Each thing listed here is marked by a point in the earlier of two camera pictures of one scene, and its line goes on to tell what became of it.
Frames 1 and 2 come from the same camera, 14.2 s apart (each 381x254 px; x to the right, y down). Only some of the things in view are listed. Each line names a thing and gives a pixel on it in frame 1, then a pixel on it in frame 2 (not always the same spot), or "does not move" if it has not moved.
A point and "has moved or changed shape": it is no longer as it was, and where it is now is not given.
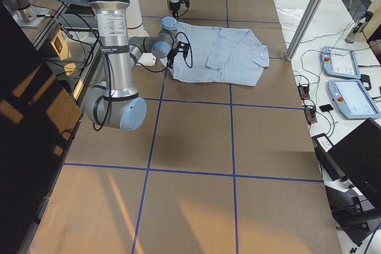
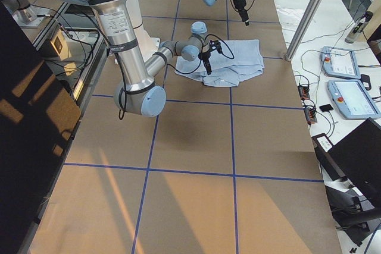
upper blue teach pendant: x=339 y=62 does not move
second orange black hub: x=311 y=115 does not move
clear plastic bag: x=289 y=18 does not move
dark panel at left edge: x=38 y=118 does not move
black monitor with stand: x=352 y=169 does not move
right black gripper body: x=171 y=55 → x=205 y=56
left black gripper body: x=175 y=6 → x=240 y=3
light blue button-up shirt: x=218 y=55 has moved or changed shape
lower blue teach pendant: x=352 y=99 does not move
